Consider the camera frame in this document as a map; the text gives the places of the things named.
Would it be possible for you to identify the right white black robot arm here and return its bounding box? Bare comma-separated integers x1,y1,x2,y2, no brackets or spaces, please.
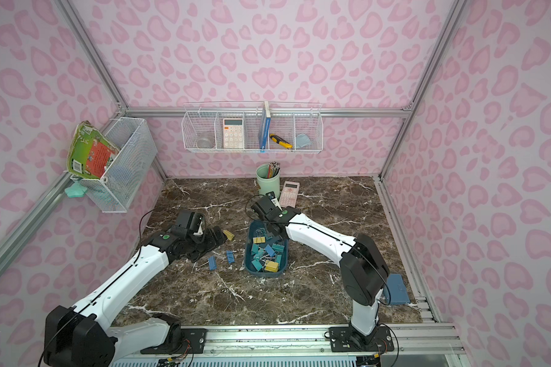
251,197,390,339

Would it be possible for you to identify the light blue item in shelf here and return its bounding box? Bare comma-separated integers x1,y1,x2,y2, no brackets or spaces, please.
295,134,312,150

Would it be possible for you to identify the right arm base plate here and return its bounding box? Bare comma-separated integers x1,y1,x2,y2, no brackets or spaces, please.
324,324,395,354

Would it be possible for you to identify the blue binder clip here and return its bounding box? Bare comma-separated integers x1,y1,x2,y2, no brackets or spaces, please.
264,245,276,258
208,256,217,271
226,251,235,264

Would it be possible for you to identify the blue box lid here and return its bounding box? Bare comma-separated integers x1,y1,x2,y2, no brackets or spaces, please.
384,274,410,306

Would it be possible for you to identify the blue book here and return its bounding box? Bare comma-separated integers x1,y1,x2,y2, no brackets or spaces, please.
258,101,272,152

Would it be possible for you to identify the teal plastic storage box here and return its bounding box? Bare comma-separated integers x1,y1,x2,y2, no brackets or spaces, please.
243,220,289,278

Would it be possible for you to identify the white wire wall shelf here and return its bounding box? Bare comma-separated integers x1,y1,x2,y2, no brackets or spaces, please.
182,101,324,153

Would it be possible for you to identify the mint green wall hook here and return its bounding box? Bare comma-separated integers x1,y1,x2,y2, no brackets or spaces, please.
64,181,88,198

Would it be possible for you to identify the yellow binder clip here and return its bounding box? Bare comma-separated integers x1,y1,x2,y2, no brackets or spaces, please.
263,261,279,273
223,229,234,241

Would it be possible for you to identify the clear tape roll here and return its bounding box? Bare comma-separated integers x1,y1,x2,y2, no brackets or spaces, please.
196,136,216,149

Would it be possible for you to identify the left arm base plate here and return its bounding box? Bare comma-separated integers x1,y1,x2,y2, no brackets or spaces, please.
140,327,208,355

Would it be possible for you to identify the mint green pen cup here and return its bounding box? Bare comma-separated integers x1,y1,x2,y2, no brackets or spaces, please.
256,163,280,198

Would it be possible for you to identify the white orange calculator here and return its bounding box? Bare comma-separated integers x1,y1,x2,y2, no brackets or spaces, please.
223,118,245,150

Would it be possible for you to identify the yellow binder clip in box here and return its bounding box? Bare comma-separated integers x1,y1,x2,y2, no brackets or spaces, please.
263,261,279,273

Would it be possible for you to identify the pink calculator on table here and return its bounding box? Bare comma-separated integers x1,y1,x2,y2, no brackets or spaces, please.
279,181,300,207

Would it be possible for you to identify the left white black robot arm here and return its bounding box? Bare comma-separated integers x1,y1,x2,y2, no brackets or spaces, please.
38,210,228,366

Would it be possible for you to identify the green red booklet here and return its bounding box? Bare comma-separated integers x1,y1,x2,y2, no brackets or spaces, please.
67,121,120,180

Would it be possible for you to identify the white mesh side basket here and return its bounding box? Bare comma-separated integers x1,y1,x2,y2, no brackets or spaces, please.
72,117,157,213

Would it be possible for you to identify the blue binder clip in box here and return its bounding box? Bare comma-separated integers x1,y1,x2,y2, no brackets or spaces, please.
264,245,276,258

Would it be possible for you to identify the yellow black utility knife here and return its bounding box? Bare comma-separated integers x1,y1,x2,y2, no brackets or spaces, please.
269,134,293,150

